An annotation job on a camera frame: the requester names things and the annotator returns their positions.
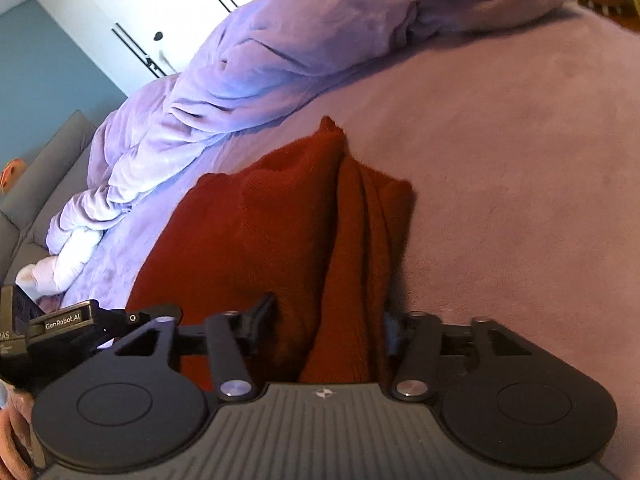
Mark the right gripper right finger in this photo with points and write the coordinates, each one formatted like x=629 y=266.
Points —
x=426 y=356

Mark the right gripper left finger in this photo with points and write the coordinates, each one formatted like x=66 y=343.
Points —
x=226 y=339

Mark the red knit cardigan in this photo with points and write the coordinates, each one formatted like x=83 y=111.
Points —
x=307 y=224

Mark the person left hand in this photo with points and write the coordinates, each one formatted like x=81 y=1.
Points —
x=16 y=443

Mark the grey upholstered headboard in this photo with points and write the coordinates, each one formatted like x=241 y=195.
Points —
x=57 y=173

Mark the lilac bed sheet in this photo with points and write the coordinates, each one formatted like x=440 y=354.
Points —
x=523 y=150

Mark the lilac rumpled duvet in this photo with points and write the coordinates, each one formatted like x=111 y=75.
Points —
x=262 y=63

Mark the white wardrobe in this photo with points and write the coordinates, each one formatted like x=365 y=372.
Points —
x=136 y=41

